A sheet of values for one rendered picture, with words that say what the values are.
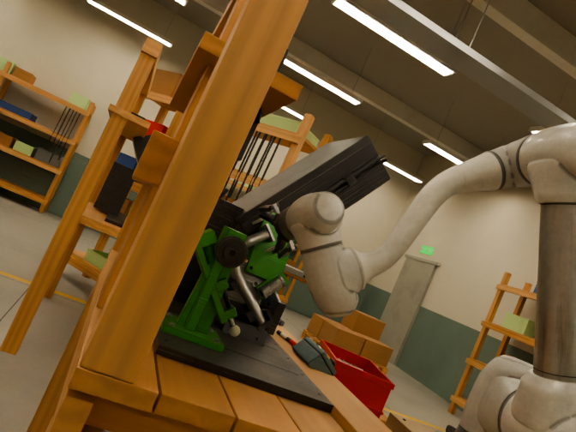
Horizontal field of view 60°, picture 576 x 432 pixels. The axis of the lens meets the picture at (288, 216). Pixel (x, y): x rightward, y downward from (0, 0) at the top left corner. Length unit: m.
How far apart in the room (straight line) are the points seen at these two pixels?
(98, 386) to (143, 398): 0.07
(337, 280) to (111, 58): 9.77
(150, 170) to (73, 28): 9.95
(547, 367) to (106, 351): 0.89
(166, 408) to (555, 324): 0.81
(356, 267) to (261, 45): 0.54
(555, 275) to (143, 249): 0.85
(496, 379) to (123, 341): 0.92
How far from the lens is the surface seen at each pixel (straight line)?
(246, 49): 0.86
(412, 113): 9.90
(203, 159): 0.82
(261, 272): 1.50
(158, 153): 0.91
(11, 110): 10.11
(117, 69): 10.63
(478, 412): 1.41
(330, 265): 1.12
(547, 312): 1.23
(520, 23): 6.10
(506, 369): 1.40
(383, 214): 11.93
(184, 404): 0.90
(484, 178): 1.30
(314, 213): 1.08
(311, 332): 8.01
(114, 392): 0.88
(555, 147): 1.20
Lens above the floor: 1.18
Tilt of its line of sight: 4 degrees up
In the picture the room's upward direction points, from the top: 24 degrees clockwise
